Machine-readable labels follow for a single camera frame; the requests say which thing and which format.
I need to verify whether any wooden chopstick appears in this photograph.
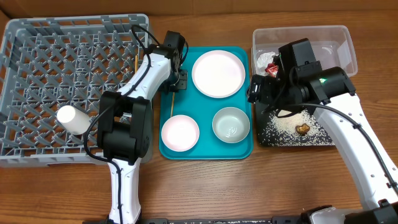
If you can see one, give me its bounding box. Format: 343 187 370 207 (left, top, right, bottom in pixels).
170 92 175 117
134 55 139 73

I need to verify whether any black waste tray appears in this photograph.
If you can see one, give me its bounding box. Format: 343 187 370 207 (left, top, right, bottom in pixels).
254 90 336 148

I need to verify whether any grey plastic dish rack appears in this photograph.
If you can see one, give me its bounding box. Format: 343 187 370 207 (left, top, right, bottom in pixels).
1 14 151 167

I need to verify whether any large white plate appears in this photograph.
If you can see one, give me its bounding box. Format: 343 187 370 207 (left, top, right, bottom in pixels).
192 50 246 98

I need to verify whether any clear plastic bin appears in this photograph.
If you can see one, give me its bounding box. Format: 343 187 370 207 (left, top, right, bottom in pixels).
251 26 358 77

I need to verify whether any red snack wrapper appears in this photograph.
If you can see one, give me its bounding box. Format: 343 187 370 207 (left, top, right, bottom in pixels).
265 63 279 78

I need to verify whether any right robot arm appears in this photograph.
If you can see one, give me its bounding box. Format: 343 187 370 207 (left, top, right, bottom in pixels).
247 39 397 224

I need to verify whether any grey-green bowl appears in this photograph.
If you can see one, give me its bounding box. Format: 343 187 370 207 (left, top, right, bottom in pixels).
212 107 251 144

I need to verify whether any brown food chunk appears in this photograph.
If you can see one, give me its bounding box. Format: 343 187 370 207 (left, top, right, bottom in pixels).
295 123 310 136

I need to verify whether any crumpled white tissue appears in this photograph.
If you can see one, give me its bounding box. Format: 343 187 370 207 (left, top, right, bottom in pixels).
256 52 277 76

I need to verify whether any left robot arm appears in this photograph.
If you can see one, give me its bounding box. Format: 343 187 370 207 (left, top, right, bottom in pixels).
83 30 188 223

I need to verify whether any white rice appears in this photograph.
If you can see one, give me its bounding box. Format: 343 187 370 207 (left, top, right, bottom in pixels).
262 108 333 146

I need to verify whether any black bar at table edge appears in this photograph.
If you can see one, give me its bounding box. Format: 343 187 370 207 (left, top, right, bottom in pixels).
82 214 304 224

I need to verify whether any white cup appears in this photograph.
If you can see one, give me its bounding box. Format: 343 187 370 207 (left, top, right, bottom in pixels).
57 105 90 135

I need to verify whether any teal plastic tray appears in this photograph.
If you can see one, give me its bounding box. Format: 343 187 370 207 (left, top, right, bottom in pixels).
159 46 254 160

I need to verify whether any small pink plate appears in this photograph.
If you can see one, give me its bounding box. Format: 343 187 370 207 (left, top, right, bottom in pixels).
160 115 200 152

